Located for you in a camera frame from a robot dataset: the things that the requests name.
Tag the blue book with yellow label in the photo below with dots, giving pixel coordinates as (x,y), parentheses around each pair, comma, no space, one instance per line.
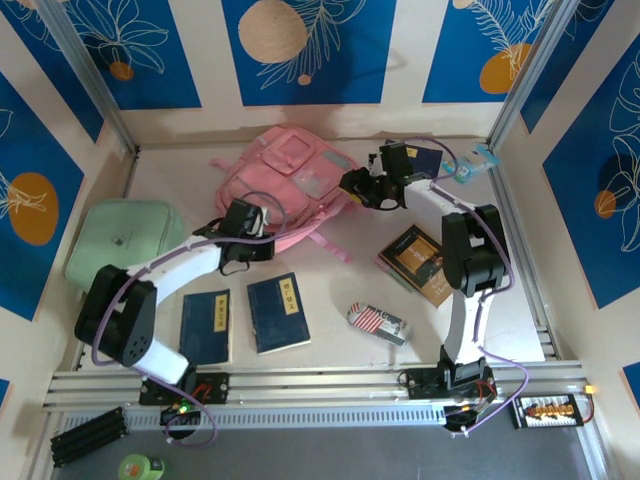
(205,330)
(428,160)
(277,315)

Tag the pink backpack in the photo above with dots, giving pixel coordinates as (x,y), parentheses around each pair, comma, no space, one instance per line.
(280,175)

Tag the light blue tissue pack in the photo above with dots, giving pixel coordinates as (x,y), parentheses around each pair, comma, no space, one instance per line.
(470,167)

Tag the brown kraft book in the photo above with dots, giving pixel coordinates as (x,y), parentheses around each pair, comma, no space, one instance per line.
(435,294)

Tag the flag print pencil case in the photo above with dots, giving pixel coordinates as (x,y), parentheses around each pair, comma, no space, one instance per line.
(380,325)

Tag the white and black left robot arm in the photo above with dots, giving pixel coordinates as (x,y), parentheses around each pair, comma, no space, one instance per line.
(165,262)

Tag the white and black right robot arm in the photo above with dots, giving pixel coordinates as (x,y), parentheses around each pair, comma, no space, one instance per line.
(465,320)

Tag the mint green zip pouch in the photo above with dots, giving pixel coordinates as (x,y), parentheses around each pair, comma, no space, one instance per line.
(115,240)

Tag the small black circuit board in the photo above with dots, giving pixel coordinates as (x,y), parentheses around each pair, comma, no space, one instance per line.
(465,416)
(180,414)

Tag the green tape roll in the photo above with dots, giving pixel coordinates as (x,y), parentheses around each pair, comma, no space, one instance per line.
(140,467)

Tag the black ribbed metal block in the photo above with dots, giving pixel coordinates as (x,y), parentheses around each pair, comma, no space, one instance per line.
(87,437)

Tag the black board with orange connectors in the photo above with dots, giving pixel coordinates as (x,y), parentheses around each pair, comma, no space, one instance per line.
(545,412)

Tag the yellow power connector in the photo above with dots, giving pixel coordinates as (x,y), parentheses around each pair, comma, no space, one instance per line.
(592,389)

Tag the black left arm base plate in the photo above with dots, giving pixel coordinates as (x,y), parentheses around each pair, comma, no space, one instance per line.
(215,387)

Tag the long aluminium mounting rail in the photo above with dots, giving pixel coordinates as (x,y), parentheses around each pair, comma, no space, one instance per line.
(325,385)

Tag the aluminium frame post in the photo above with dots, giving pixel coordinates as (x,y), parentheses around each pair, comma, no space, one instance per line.
(530,75)
(90,75)

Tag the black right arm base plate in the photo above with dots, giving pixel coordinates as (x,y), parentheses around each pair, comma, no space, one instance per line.
(420,385)

